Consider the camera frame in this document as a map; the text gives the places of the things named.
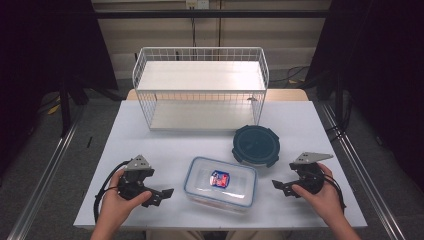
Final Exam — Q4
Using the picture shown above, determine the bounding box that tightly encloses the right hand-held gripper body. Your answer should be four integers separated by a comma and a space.
289, 152, 334, 195

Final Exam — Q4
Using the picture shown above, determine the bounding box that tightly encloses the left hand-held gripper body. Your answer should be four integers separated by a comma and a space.
117, 154, 161, 201

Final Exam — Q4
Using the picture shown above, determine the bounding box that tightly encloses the round dark teal food container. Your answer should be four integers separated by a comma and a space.
231, 124, 281, 168

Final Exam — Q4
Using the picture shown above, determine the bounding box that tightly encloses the clear rectangular food container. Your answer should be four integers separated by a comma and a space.
183, 155, 259, 213

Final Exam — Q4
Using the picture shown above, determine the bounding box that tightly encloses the white wire shelf rack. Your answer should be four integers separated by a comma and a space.
132, 46, 270, 132

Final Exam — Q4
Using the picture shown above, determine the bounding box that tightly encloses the person's right hand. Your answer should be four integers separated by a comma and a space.
291, 162, 345, 222

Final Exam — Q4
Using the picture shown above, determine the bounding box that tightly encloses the person's left hand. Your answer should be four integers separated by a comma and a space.
99, 168, 153, 218

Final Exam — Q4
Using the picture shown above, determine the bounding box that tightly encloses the black metal stand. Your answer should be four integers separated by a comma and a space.
334, 71, 347, 125
58, 75, 90, 138

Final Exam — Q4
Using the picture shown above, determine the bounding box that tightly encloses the wooden desk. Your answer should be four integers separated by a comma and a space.
126, 88, 310, 102

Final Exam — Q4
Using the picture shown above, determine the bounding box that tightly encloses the yellow floor tape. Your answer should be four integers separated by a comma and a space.
46, 95, 63, 116

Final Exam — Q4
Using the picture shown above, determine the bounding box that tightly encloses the black curtain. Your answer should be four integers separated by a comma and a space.
0, 0, 119, 176
304, 0, 424, 183

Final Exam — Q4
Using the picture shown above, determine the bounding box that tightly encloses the black horizontal metal bar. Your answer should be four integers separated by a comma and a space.
94, 9, 331, 20

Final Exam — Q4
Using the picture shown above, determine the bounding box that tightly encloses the left hand-held gripper black cable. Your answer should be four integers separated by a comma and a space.
93, 160, 132, 224

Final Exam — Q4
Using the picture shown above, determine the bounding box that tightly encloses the metal floor rail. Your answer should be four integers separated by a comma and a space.
319, 102, 407, 240
6, 108, 85, 240

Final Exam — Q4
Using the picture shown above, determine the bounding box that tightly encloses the black floor cable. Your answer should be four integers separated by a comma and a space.
268, 65, 312, 85

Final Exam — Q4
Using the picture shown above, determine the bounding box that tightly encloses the black hanging wall cable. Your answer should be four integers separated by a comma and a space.
191, 8, 198, 61

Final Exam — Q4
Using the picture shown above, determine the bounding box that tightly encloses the white wall socket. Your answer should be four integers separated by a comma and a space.
185, 0, 211, 10

